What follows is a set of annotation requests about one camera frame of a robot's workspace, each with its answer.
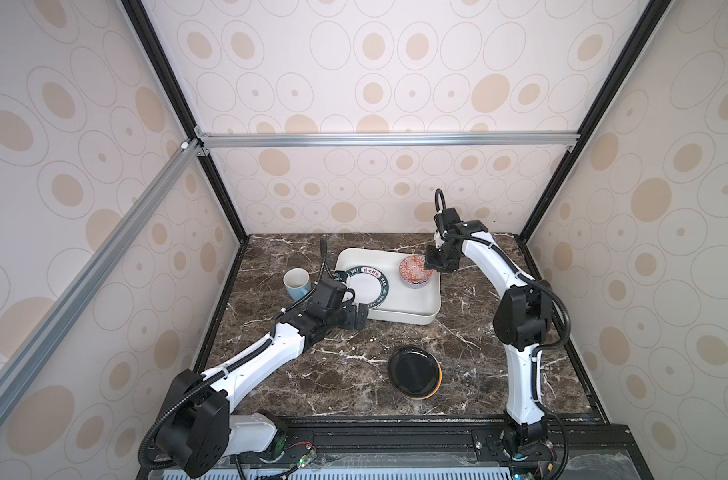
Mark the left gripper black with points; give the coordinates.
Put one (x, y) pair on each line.
(350, 321)

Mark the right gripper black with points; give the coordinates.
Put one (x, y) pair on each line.
(430, 260)

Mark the red patterned bowl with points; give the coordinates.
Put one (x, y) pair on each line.
(413, 272)

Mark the green rim lettered plate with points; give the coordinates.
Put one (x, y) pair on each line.
(370, 285)

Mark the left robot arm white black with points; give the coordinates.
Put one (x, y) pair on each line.
(197, 424)

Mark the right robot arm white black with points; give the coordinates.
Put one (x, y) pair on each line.
(521, 322)

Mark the white plastic bin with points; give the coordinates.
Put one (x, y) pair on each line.
(403, 304)

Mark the blue white mug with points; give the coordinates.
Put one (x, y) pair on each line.
(297, 283)

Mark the black plate orange rim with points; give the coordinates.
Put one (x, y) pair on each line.
(414, 372)

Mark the silver aluminium rail back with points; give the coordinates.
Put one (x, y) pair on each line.
(420, 139)

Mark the silver aluminium rail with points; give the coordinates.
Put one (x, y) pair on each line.
(420, 139)
(26, 364)

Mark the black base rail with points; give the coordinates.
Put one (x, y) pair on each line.
(412, 448)

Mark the silver aluminium rail left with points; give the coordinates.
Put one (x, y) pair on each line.
(26, 364)

